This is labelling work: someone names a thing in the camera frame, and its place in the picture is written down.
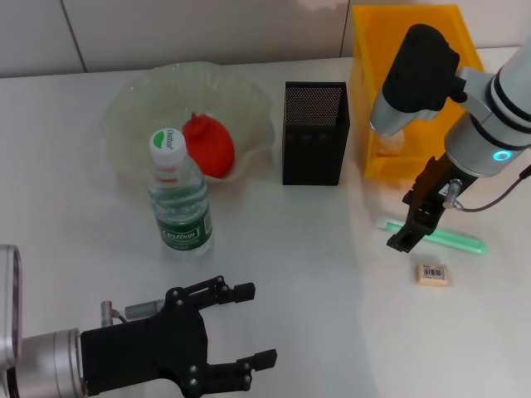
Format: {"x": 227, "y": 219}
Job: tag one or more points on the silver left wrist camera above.
{"x": 10, "y": 307}

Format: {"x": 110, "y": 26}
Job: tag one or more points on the grey marker pen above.
{"x": 143, "y": 310}

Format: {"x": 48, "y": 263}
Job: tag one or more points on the yellow plastic bin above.
{"x": 369, "y": 62}

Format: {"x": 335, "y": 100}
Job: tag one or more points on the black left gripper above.
{"x": 145, "y": 348}

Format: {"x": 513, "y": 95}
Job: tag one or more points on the green pen with white tip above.
{"x": 456, "y": 242}

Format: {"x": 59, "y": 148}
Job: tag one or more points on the green glass fruit plate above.
{"x": 141, "y": 103}

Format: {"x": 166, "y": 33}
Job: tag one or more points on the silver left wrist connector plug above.
{"x": 108, "y": 313}

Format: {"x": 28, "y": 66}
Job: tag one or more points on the red-orange fruit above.
{"x": 211, "y": 149}

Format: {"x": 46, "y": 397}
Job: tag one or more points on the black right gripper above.
{"x": 433, "y": 186}

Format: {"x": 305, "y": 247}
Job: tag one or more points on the white paper ball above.
{"x": 394, "y": 143}

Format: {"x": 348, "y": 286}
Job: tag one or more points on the clear green-label water bottle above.
{"x": 182, "y": 207}

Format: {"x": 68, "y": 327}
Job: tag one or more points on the black mesh pen holder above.
{"x": 315, "y": 132}

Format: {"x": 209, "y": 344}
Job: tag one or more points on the beige eraser with barcode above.
{"x": 432, "y": 274}

